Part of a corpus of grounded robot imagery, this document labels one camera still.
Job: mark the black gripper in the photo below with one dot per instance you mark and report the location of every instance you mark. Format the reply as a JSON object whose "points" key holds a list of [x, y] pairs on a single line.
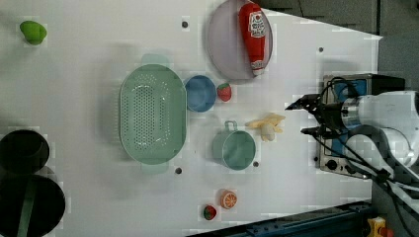
{"points": [[327, 115]]}

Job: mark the yellow plush banana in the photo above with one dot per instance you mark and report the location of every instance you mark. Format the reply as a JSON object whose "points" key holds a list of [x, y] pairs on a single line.
{"points": [[268, 126]]}

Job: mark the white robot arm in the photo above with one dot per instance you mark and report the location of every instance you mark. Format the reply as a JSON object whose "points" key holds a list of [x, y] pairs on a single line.
{"points": [[381, 130]]}

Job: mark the teal green cup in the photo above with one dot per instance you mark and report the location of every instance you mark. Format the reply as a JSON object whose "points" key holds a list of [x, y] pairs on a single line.
{"points": [[233, 148]]}

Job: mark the red plush strawberry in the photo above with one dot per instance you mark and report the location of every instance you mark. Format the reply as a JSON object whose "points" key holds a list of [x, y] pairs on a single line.
{"points": [[224, 92]]}

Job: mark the grey round plate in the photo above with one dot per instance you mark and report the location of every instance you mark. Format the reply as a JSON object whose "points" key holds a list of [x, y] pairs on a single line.
{"points": [[225, 43]]}

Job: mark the red plush ketchup bottle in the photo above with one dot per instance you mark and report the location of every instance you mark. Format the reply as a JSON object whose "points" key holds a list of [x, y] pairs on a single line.
{"points": [[253, 31]]}

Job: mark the blue bowl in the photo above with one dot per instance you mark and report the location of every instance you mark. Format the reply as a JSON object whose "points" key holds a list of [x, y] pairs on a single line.
{"points": [[201, 93]]}

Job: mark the orange slice toy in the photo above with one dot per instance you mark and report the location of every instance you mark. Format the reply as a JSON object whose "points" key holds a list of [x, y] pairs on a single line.
{"points": [[228, 199]]}

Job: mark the yellow red emergency button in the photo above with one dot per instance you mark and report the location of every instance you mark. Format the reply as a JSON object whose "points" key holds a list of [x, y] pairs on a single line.
{"points": [[378, 228]]}

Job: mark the dark red strawberry toy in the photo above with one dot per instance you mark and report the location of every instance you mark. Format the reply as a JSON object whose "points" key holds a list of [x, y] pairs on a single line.
{"points": [[209, 212]]}

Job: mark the green oval colander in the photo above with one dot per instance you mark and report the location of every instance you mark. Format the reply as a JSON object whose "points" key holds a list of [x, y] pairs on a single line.
{"points": [[153, 114]]}

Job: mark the large black round container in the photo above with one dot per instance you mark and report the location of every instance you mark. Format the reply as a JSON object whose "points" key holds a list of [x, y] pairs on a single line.
{"points": [[30, 206]]}

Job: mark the small black round container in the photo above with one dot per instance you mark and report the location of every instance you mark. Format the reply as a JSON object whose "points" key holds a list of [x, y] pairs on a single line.
{"points": [[23, 152]]}

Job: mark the blue metal frame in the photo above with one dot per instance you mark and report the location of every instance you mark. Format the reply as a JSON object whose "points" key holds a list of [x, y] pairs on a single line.
{"points": [[347, 220]]}

